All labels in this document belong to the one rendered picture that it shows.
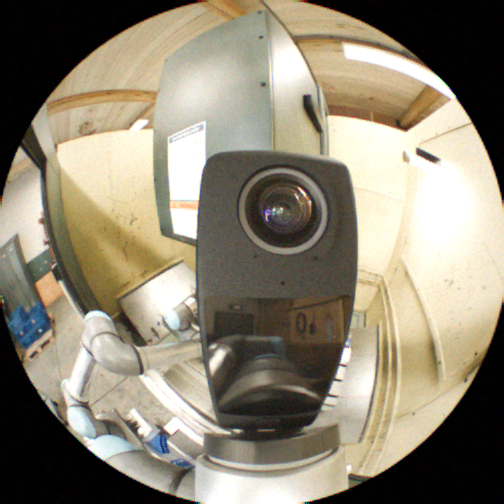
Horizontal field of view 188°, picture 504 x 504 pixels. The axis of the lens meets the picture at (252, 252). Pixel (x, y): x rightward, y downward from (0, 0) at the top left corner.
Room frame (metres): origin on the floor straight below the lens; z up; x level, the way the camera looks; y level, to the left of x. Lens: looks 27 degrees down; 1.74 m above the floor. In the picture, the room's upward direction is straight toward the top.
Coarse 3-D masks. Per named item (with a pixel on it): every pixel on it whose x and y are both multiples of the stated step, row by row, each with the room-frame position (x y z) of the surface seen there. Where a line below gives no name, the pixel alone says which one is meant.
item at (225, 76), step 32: (224, 32) 0.36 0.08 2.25; (256, 32) 0.31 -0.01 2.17; (192, 64) 0.42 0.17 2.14; (224, 64) 0.36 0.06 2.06; (256, 64) 0.31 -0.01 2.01; (288, 64) 0.39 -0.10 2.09; (160, 96) 0.50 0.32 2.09; (192, 96) 0.41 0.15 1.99; (224, 96) 0.35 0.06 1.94; (256, 96) 0.31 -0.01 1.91; (288, 96) 0.37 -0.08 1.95; (160, 128) 0.49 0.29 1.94; (224, 128) 0.35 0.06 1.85; (256, 128) 0.31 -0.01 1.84; (288, 128) 0.36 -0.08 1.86; (320, 128) 0.71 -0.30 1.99; (160, 160) 0.49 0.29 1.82; (160, 192) 0.49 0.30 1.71; (160, 224) 0.51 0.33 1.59
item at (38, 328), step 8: (40, 304) 0.20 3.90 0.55; (16, 312) -0.54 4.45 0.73; (24, 312) -0.31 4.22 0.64; (32, 312) -0.11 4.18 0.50; (40, 312) 0.08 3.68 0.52; (16, 320) -0.69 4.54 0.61; (24, 320) -0.42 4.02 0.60; (32, 320) -0.22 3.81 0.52; (40, 320) -0.04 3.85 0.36; (48, 320) 0.14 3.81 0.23; (16, 328) -0.79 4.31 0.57; (24, 328) -0.61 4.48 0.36; (32, 328) -0.35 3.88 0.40; (40, 328) -0.16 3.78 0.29; (48, 328) 0.01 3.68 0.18; (16, 336) -0.92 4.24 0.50; (24, 336) -0.70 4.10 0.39; (32, 336) -0.50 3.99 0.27; (40, 336) -0.30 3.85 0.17; (48, 336) -0.12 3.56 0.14; (24, 344) -0.87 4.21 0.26; (32, 344) -0.66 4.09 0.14; (40, 344) -0.43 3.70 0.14; (48, 344) -0.26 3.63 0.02; (32, 352) -0.78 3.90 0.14; (40, 352) -0.59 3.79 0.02; (32, 360) -0.97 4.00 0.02
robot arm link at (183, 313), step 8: (184, 304) 0.44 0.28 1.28; (168, 312) 0.39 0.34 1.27; (176, 312) 0.39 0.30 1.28; (184, 312) 0.40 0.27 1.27; (192, 312) 0.42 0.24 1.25; (168, 320) 0.35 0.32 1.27; (176, 320) 0.36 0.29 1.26; (184, 320) 0.38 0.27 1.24; (176, 328) 0.35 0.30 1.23; (184, 328) 0.37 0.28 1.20
